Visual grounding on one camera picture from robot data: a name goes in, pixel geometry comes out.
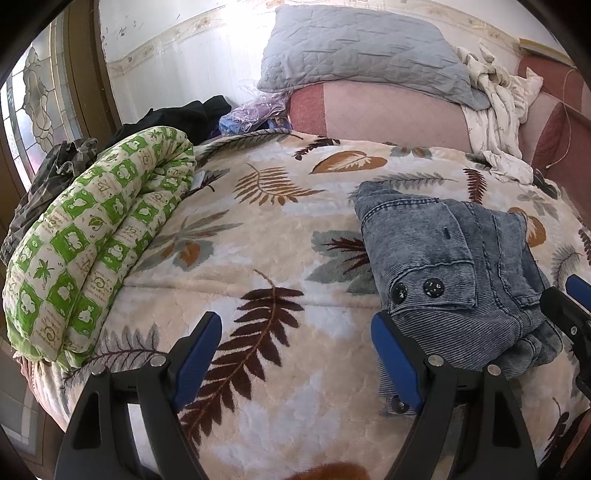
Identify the grey quilted pillow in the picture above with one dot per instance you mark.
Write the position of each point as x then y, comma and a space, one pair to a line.
360, 50

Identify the wooden window frame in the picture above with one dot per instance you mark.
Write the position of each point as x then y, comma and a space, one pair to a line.
81, 69

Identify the green white checked quilt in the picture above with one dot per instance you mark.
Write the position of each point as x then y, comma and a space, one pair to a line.
92, 240

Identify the blue denim pants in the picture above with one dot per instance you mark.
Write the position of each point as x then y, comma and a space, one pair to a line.
438, 240

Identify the leaf print blanket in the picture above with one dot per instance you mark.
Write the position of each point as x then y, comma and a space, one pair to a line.
277, 230

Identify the purple plastic bag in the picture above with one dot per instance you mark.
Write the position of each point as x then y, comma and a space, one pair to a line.
251, 115

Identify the pink red bolster cushion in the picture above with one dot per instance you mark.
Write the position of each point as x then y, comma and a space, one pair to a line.
383, 115

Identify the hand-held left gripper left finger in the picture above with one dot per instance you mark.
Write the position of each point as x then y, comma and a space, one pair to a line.
198, 360

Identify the camouflage cloth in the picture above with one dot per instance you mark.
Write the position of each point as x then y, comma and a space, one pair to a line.
51, 175

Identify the stained glass window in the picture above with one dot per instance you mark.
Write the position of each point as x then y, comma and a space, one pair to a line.
32, 101

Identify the black cloth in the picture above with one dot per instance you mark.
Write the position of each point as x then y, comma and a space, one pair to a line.
184, 117

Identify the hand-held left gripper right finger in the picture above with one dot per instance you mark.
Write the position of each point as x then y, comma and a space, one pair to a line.
395, 364

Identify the white floral cloth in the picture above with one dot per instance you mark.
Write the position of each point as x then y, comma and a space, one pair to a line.
498, 106

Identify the red pink padded headboard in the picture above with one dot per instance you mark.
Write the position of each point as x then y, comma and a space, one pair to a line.
561, 138

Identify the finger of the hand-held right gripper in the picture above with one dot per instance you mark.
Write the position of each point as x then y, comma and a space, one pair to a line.
581, 285
565, 311

